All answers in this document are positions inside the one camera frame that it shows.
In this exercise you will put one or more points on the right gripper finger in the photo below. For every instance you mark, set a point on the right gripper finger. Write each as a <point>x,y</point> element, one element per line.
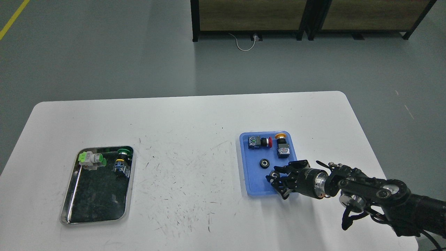
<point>280,185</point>
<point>282,169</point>

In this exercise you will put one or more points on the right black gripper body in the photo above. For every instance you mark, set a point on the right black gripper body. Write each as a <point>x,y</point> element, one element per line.
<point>305,180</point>

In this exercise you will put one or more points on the black gear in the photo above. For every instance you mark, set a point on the black gear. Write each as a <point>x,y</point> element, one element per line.
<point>275,174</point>
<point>264,163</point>

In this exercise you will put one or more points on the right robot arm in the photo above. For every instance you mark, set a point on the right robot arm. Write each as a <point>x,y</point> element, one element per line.
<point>387,202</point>

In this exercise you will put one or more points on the blue plastic tray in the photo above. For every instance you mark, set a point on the blue plastic tray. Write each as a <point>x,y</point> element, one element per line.
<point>254,176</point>

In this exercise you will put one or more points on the silver metal tray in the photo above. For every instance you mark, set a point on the silver metal tray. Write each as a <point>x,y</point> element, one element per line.
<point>98,196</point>

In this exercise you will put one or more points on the left wooden cabinet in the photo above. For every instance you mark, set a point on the left wooden cabinet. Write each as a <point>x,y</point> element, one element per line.
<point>255,17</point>

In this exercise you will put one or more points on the wooden cabinet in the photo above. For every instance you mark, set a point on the wooden cabinet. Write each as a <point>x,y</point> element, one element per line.
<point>359,17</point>
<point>255,17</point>

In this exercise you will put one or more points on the right wooden cabinet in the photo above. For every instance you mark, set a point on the right wooden cabinet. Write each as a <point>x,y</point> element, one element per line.
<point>359,17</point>

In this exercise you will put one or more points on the yellow push button switch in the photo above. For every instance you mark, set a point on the yellow push button switch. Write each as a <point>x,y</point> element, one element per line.
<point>283,148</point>

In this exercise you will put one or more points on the red push button switch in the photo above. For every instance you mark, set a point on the red push button switch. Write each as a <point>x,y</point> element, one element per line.
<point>257,142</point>

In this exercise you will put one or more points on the dark green push button switch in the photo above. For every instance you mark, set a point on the dark green push button switch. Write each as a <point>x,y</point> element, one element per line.
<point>123,162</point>

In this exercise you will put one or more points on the light green push button switch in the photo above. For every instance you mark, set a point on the light green push button switch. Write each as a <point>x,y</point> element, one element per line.
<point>91,161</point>

